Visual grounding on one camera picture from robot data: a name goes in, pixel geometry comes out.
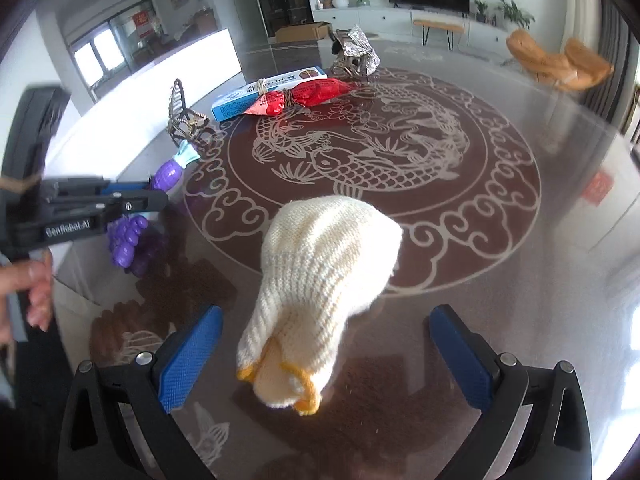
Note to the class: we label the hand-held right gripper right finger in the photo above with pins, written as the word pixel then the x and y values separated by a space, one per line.
pixel 460 360

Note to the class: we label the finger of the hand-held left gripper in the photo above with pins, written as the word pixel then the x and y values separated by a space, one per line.
pixel 125 188
pixel 140 204

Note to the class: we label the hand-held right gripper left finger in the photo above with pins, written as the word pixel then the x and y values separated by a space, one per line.
pixel 190 360

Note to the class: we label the purple grape toy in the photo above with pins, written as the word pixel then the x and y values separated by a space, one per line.
pixel 127 242

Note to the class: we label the white knitted glove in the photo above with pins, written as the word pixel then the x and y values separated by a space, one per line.
pixel 320 260

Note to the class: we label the round glass desktop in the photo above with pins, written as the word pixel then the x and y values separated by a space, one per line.
pixel 500 260

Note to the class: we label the person's left hand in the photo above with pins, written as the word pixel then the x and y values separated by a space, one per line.
pixel 40 290

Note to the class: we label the purple eggplant toy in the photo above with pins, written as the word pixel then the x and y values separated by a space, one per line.
pixel 167 175

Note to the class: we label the blue and white box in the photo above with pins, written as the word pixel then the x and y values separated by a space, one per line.
pixel 230 105

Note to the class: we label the red snack packet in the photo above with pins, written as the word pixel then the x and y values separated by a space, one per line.
pixel 320 91

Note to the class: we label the red square sticker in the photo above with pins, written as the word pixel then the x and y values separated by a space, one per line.
pixel 597 187

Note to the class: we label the brown cardboard box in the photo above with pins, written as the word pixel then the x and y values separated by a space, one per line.
pixel 300 32

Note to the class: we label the silver foil packet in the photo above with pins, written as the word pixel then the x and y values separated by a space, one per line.
pixel 357 50

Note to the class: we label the orange lounge chair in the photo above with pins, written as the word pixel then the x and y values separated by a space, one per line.
pixel 545 62

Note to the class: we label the white television cabinet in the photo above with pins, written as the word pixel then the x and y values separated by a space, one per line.
pixel 395 22

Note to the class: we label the wooden bench with metal legs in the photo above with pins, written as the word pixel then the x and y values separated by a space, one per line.
pixel 440 25

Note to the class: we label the grey curtain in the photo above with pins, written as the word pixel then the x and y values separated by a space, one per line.
pixel 620 60

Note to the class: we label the small potted plant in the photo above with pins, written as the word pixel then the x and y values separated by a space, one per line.
pixel 480 10

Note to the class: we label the leafy potted plant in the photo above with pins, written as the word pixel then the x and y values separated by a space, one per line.
pixel 515 12

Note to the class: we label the red wall sign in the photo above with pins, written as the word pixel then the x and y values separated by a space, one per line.
pixel 142 22

